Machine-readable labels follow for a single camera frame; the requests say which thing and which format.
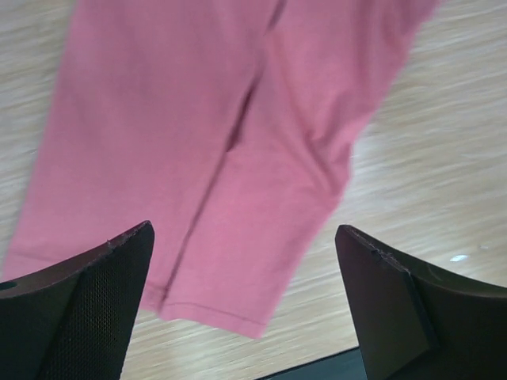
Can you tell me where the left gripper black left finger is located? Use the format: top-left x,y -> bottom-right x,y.
1,221 -> 154,380

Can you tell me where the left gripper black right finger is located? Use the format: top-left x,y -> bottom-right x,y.
335,225 -> 506,379

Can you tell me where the salmon pink t shirt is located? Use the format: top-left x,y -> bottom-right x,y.
2,1 -> 437,338

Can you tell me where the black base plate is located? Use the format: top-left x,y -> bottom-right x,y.
258,347 -> 367,380

